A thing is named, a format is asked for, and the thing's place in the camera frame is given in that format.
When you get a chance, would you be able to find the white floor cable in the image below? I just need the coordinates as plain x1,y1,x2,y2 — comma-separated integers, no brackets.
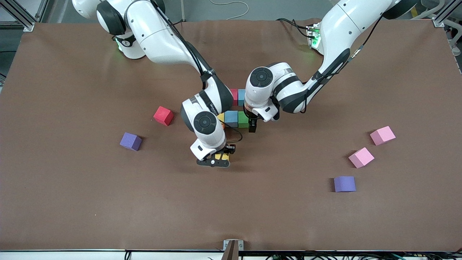
210,0,250,21

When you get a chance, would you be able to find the white table edge strip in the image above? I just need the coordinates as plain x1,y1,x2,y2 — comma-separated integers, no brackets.
0,249,462,260

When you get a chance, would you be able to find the pink foam cube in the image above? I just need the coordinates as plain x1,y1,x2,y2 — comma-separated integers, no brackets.
348,147,375,169
370,126,396,146

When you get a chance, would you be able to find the brown table mat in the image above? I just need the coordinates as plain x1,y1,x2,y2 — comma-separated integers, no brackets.
0,19,462,252

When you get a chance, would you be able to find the aluminium frame post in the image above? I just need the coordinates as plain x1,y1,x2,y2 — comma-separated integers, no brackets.
0,0,35,32
432,0,462,28

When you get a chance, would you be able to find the metal table edge bracket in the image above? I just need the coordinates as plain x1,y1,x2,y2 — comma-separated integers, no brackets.
223,239,244,260

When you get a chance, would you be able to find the purple foam cube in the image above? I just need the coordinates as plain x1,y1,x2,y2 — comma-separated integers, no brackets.
333,176,356,193
119,132,142,151

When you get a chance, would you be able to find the black cable on mat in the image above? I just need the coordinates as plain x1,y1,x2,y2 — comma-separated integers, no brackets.
276,17,314,38

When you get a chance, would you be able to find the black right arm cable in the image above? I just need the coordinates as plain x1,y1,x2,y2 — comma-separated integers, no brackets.
152,0,243,145

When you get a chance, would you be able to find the dark vertical frame beam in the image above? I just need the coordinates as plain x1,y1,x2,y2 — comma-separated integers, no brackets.
35,0,55,23

